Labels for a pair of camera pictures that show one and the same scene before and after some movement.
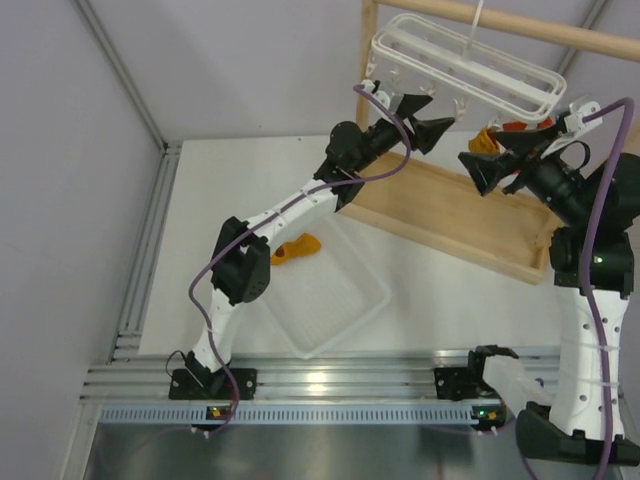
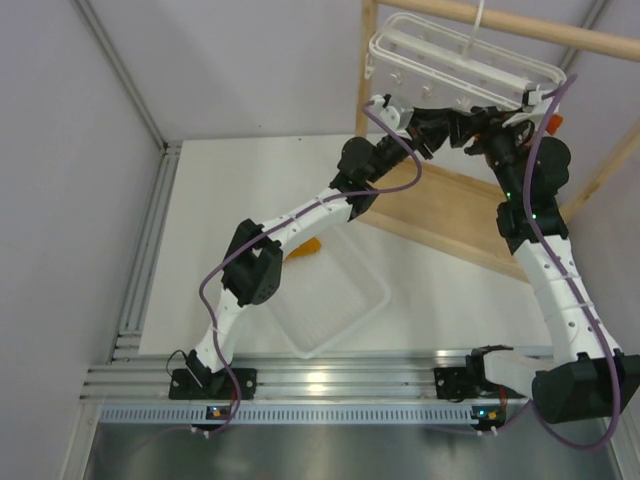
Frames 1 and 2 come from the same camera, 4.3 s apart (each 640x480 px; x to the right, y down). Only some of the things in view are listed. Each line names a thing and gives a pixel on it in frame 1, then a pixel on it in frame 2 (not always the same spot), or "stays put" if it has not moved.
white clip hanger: (469, 74) stays put
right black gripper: (522, 147) -> (479, 121)
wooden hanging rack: (425, 203) stays put
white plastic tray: (320, 299) stays put
